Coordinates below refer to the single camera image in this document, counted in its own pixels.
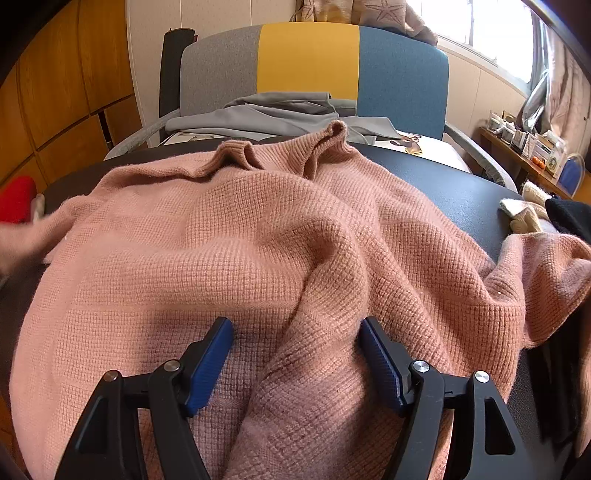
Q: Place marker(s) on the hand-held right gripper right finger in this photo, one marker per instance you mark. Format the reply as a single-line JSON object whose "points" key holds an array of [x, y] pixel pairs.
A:
{"points": [[381, 364]]}

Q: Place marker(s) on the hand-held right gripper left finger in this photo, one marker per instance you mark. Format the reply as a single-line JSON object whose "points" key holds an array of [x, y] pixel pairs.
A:
{"points": [[210, 364]]}

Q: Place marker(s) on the pink knit sweater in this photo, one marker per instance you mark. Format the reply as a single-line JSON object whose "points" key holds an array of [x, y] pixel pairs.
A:
{"points": [[277, 230]]}

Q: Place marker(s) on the cream fuzzy garment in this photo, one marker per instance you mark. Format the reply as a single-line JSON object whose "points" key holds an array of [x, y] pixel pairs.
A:
{"points": [[526, 212]]}

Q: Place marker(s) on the black fuzzy sweater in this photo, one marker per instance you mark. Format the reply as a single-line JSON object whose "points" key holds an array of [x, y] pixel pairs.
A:
{"points": [[570, 219]]}

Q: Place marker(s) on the wooden side table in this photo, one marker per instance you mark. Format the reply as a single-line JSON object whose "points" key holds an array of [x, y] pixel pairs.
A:
{"points": [[521, 161]]}

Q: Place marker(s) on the grey garment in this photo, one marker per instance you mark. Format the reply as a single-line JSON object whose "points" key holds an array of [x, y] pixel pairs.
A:
{"points": [[258, 115]]}

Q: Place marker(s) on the red object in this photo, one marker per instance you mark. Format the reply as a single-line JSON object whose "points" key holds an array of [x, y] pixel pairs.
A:
{"points": [[16, 198]]}

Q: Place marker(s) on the small blue chair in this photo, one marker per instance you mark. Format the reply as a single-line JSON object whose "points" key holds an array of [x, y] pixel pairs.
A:
{"points": [[570, 175]]}

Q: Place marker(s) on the grey yellow blue chair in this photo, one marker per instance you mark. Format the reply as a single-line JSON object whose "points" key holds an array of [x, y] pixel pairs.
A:
{"points": [[307, 60]]}

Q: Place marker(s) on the beige grey side curtain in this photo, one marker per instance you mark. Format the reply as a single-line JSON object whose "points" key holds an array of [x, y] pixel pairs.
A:
{"points": [[563, 87]]}

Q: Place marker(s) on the wooden wardrobe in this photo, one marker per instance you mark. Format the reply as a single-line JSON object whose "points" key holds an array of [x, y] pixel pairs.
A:
{"points": [[55, 69]]}

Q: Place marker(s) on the beige starfish print curtain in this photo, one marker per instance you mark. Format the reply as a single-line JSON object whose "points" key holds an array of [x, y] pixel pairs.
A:
{"points": [[378, 14]]}

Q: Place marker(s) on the window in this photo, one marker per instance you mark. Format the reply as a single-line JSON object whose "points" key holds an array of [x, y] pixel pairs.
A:
{"points": [[485, 27]]}

